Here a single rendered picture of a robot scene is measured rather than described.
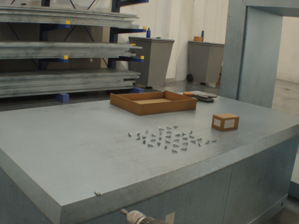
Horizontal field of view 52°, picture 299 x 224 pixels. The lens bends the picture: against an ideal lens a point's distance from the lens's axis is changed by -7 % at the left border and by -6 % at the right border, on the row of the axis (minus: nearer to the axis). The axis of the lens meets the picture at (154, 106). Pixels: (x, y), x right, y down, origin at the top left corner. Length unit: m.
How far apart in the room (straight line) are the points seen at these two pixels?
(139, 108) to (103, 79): 3.55
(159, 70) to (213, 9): 2.92
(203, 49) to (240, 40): 4.78
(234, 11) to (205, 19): 5.68
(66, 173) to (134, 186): 0.21
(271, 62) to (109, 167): 2.31
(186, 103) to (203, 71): 5.58
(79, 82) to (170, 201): 3.94
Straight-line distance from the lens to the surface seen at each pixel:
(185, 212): 1.31
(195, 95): 2.27
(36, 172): 1.02
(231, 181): 1.54
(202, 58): 7.48
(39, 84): 4.73
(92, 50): 5.16
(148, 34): 6.16
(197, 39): 7.77
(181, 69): 7.89
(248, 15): 2.68
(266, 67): 3.04
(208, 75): 7.50
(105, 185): 0.95
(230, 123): 1.61
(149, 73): 6.18
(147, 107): 1.74
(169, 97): 2.15
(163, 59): 6.33
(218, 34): 8.84
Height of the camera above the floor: 1.08
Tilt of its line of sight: 13 degrees down
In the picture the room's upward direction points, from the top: 5 degrees clockwise
